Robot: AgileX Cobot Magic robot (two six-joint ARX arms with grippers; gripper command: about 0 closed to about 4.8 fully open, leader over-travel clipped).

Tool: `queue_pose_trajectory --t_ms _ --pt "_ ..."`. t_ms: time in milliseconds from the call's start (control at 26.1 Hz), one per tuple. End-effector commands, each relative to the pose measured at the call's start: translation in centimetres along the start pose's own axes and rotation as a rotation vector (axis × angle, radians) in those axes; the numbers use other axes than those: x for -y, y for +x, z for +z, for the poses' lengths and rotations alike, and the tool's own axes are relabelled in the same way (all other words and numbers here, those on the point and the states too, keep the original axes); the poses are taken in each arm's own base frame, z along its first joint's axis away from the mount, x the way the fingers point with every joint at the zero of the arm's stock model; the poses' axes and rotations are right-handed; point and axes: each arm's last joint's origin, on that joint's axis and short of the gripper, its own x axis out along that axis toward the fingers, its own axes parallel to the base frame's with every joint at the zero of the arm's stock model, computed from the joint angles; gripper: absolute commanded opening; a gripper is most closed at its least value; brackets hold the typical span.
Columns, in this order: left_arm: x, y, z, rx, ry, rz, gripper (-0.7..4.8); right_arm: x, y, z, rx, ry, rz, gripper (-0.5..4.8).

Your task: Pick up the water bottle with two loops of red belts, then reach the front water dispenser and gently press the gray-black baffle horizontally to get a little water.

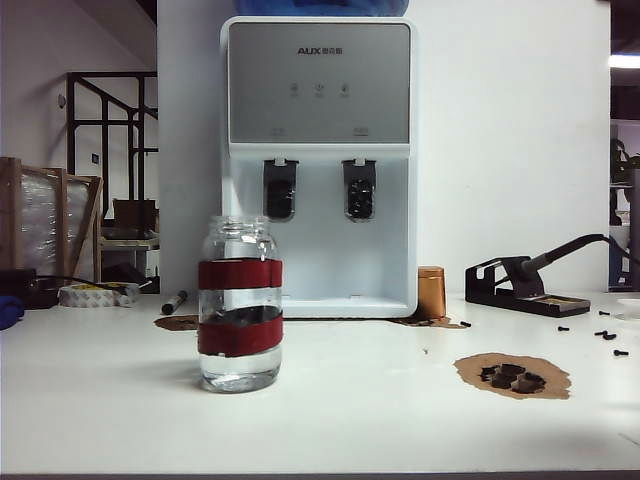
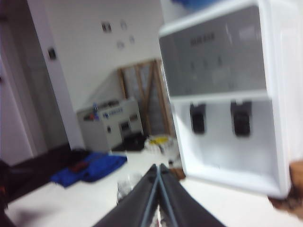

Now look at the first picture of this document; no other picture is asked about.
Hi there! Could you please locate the glass jar with red bands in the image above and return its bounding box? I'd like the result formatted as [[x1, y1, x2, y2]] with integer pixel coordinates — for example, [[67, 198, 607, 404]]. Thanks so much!
[[197, 214, 285, 394]]

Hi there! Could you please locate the grey dispenser tap lever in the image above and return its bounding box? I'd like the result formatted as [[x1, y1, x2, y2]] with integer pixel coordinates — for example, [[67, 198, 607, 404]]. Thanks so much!
[[262, 158, 300, 222], [341, 158, 377, 222]]

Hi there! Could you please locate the white AUX water dispenser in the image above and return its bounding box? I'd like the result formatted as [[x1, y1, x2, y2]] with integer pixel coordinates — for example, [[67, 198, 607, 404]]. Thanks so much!
[[218, 15, 419, 321]]

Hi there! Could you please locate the copper cylindrical canister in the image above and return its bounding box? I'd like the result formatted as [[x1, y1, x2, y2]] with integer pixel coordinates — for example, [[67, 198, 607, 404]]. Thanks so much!
[[417, 265, 447, 321]]

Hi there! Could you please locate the black marker pen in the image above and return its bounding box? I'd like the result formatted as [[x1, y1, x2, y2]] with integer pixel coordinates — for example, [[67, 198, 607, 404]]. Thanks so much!
[[160, 289, 189, 316]]

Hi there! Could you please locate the black soldering iron stand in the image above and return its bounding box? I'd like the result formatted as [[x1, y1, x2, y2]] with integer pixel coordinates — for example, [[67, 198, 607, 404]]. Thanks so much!
[[464, 256, 592, 319]]

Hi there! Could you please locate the brown cardboard box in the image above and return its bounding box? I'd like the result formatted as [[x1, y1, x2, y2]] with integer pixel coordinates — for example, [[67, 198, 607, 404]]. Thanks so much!
[[112, 198, 160, 234]]

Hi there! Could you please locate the white small bench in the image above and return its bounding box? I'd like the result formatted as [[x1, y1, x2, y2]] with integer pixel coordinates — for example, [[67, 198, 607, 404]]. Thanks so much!
[[99, 233, 161, 281]]

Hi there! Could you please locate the large brown torn patch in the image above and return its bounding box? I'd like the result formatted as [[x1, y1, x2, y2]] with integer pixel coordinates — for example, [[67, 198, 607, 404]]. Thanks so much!
[[453, 352, 573, 401]]

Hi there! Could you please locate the white tape roll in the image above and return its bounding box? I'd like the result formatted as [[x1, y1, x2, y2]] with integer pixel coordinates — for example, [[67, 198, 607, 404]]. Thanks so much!
[[57, 281, 141, 309]]

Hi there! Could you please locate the black soldering iron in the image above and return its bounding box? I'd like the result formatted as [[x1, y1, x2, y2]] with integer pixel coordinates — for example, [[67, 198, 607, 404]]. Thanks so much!
[[519, 233, 614, 274]]

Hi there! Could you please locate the wooden crate with plastic wrap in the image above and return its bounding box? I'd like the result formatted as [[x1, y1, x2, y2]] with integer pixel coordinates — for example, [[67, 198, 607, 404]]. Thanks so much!
[[0, 156, 105, 284]]

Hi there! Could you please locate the black box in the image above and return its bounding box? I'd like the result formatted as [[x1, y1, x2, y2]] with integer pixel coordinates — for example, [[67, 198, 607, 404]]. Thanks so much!
[[0, 268, 59, 310]]

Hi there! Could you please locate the dark potted plant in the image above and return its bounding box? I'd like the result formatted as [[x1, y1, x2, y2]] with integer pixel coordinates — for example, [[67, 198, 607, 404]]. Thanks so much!
[[609, 138, 640, 185]]

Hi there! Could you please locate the blue cloth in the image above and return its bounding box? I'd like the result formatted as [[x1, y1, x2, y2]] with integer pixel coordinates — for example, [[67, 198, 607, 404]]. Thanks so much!
[[0, 294, 25, 331]]

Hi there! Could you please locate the black metal railing frame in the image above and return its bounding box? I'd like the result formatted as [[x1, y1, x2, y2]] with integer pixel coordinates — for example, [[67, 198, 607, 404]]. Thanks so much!
[[66, 71, 160, 221]]

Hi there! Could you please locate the black soldering iron cable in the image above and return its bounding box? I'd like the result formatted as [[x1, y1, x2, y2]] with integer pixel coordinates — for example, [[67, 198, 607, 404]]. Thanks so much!
[[607, 234, 640, 274]]

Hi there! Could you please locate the grey post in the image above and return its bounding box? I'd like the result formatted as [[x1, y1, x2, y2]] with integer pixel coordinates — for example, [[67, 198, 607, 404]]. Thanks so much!
[[628, 168, 640, 291]]

